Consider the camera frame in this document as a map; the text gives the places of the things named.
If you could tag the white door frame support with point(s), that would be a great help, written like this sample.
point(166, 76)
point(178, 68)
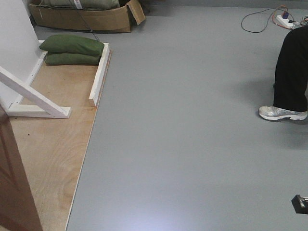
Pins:
point(20, 61)

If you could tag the green sandbag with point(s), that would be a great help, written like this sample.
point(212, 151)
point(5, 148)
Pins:
point(72, 44)
point(71, 59)

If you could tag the olive green woven sack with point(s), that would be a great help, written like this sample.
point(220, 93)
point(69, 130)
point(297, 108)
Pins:
point(82, 4)

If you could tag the open flat cardboard box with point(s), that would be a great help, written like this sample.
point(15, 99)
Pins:
point(113, 20)

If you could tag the plywood base board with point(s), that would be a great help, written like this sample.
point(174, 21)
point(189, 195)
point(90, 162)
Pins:
point(53, 150)

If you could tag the upper green sandbag left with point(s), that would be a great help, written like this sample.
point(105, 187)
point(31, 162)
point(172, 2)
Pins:
point(72, 44)

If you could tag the seated person white shirt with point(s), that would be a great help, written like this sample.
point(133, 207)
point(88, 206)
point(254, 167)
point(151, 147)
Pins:
point(291, 79)

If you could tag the white power strip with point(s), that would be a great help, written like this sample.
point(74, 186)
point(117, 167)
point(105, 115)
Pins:
point(288, 23)

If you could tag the white wooden edge rail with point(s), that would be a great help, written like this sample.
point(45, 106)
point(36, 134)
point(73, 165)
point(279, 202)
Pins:
point(100, 76)

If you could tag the brown wooden door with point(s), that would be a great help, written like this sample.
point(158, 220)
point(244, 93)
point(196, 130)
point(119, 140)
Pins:
point(17, 208)

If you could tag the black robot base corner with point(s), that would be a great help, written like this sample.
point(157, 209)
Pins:
point(300, 204)

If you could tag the lower green sandbag left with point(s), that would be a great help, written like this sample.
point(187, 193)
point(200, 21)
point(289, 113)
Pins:
point(71, 59)

